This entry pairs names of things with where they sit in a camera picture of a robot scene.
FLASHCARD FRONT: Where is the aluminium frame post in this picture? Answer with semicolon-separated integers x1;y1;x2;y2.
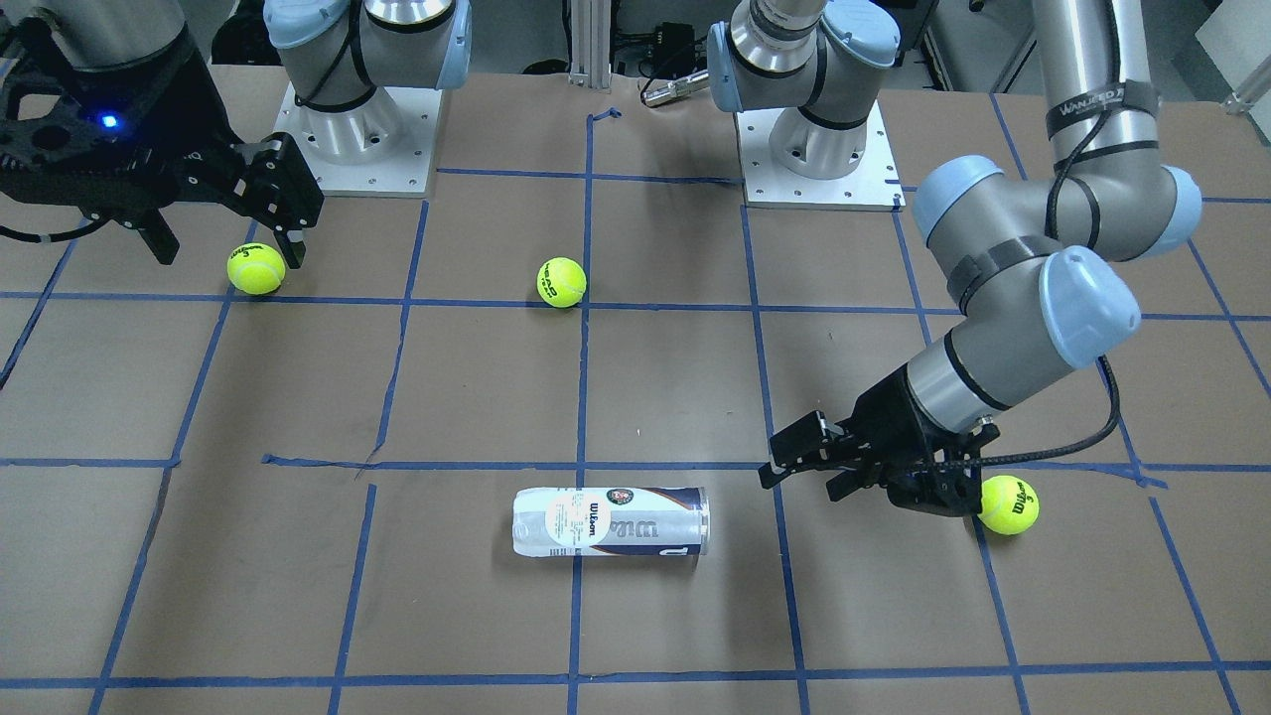
566;0;613;93

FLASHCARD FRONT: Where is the yellow tennis ball near base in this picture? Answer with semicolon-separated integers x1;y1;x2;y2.
979;475;1041;537

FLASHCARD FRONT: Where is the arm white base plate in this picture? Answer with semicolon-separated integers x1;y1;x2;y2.
733;103;907;212
275;85;447;199

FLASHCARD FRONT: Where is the yellow tennis ball far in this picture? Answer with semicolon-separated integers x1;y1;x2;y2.
225;241;287;297

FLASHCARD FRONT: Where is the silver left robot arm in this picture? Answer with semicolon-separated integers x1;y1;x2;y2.
705;1;1202;517

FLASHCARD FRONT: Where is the clear Wilson tennis ball can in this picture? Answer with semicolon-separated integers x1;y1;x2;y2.
511;486;710;558

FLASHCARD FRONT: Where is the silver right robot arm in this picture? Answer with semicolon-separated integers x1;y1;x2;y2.
3;1;864;293

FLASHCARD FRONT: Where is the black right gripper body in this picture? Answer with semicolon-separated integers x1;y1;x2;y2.
3;20;244;230

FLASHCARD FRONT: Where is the yellow Wilson tennis ball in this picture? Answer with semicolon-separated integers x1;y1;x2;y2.
536;257;588;309

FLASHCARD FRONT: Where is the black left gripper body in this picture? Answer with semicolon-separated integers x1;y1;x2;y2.
829;367;999;502

